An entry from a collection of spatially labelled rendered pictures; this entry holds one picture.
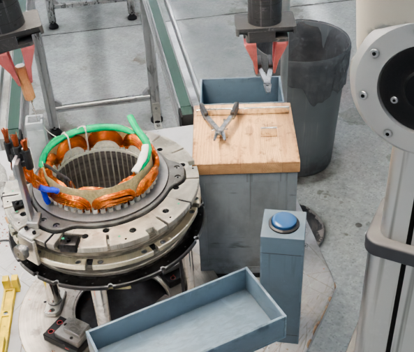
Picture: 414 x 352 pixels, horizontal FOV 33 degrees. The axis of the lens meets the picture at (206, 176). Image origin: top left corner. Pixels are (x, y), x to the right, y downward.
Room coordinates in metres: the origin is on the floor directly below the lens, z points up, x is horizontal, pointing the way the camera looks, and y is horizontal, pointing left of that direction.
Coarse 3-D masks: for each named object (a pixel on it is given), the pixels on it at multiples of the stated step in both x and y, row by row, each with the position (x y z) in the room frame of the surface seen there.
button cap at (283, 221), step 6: (276, 216) 0.86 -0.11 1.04; (282, 216) 0.86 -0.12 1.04; (288, 216) 0.85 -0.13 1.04; (294, 216) 0.86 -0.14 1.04; (276, 222) 0.84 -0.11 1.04; (282, 222) 0.84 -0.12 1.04; (288, 222) 0.84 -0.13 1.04; (294, 222) 0.84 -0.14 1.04; (276, 228) 0.83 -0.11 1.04; (282, 228) 0.83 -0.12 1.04; (288, 228) 0.83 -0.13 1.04
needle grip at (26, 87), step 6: (18, 66) 0.96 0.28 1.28; (24, 66) 0.96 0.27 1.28; (18, 72) 0.96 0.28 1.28; (24, 72) 0.96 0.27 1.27; (24, 78) 0.96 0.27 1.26; (24, 84) 0.96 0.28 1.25; (30, 84) 0.96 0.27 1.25; (24, 90) 0.96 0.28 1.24; (30, 90) 0.96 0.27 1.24; (24, 96) 0.96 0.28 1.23; (30, 96) 0.96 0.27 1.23
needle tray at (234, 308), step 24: (192, 288) 0.69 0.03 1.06; (216, 288) 0.70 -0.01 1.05; (240, 288) 0.71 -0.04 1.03; (264, 288) 0.68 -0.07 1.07; (144, 312) 0.65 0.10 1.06; (168, 312) 0.66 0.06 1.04; (192, 312) 0.68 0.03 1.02; (216, 312) 0.67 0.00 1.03; (240, 312) 0.67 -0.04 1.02; (264, 312) 0.67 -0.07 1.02; (96, 336) 0.62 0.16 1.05; (120, 336) 0.63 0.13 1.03; (144, 336) 0.64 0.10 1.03; (168, 336) 0.64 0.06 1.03; (192, 336) 0.63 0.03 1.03; (216, 336) 0.63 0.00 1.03; (240, 336) 0.60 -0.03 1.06; (264, 336) 0.61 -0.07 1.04
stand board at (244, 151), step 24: (216, 120) 1.12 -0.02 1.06; (240, 120) 1.12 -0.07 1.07; (264, 120) 1.11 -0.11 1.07; (288, 120) 1.11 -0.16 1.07; (216, 144) 1.04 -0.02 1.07; (240, 144) 1.04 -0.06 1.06; (264, 144) 1.03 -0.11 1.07; (288, 144) 1.03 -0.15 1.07; (216, 168) 0.98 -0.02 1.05; (240, 168) 0.98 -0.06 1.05; (264, 168) 0.98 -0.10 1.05; (288, 168) 0.98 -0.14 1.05
